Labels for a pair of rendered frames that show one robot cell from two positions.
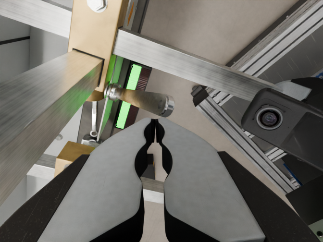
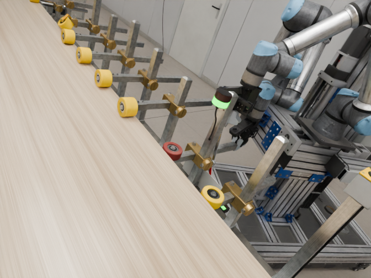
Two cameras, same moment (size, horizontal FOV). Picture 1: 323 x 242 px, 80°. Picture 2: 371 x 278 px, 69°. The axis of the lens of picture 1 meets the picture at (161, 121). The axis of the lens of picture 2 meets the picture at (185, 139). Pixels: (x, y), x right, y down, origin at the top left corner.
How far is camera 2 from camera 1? 114 cm
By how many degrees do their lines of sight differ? 72
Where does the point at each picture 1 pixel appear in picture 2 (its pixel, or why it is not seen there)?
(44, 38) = not seen: hidden behind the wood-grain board
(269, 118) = (234, 128)
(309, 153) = (244, 126)
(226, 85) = (225, 145)
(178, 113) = not seen: outside the picture
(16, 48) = not seen: hidden behind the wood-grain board
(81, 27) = (195, 149)
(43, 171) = (228, 194)
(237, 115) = (256, 239)
